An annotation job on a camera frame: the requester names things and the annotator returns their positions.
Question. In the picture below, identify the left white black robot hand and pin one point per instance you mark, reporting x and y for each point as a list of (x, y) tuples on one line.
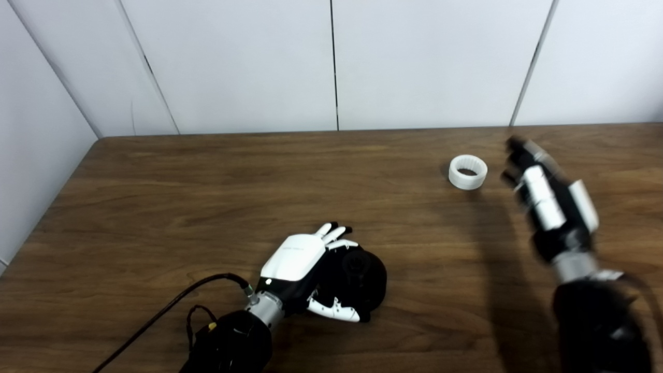
[(295, 259)]

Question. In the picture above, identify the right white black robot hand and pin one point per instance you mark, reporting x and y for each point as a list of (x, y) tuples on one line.
[(554, 207)]

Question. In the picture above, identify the round black part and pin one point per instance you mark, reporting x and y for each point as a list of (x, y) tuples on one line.
[(362, 280)]

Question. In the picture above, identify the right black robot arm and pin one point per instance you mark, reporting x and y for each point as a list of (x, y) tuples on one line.
[(595, 321)]

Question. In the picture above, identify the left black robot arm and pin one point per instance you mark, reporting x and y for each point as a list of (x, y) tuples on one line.
[(233, 342)]

